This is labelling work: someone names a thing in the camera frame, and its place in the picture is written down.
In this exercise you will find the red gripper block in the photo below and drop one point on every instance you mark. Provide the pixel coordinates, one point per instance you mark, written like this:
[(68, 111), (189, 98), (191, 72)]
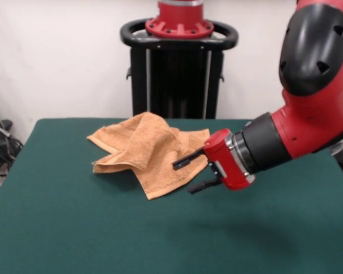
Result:
[(223, 160)]

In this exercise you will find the tan terry towel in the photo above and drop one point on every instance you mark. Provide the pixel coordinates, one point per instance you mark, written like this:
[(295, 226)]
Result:
[(148, 148)]

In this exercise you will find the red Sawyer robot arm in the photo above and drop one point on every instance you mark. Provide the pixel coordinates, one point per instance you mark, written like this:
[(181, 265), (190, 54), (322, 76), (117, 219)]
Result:
[(317, 114)]

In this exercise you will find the dark green table cloth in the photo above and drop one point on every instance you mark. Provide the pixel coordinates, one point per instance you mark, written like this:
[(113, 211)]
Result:
[(103, 228)]

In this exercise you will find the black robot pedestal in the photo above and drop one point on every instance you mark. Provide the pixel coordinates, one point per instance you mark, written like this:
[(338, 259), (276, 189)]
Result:
[(174, 85)]

